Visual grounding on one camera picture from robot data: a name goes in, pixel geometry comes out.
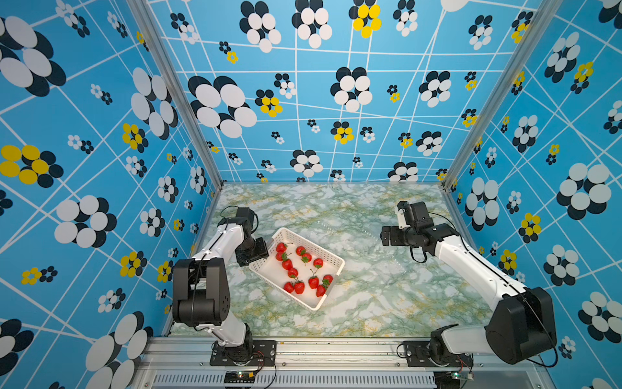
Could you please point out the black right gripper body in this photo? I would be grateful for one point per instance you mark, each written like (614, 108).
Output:
(402, 237)

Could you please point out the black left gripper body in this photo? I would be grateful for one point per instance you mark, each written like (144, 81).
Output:
(253, 250)

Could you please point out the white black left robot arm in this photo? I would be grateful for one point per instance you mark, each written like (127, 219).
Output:
(201, 293)

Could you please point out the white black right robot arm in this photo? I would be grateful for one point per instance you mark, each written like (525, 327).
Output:
(522, 324)

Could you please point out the white perforated plastic basket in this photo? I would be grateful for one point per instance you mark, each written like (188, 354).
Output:
(272, 272)

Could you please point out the small green circuit board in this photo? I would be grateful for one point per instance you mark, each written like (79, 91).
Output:
(239, 378)

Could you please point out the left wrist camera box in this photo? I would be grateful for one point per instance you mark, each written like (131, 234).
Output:
(245, 217)

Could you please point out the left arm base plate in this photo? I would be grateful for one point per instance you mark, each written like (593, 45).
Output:
(255, 354)

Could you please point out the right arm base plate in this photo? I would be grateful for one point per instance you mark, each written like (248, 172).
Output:
(430, 353)

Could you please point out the aluminium front rail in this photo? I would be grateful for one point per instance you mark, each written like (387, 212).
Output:
(183, 362)

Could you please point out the aluminium corner post left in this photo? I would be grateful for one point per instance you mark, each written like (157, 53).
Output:
(147, 26)

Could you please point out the aluminium corner post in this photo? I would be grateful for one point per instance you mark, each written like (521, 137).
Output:
(147, 26)
(543, 17)

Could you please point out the aluminium corner post right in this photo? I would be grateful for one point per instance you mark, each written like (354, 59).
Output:
(543, 17)

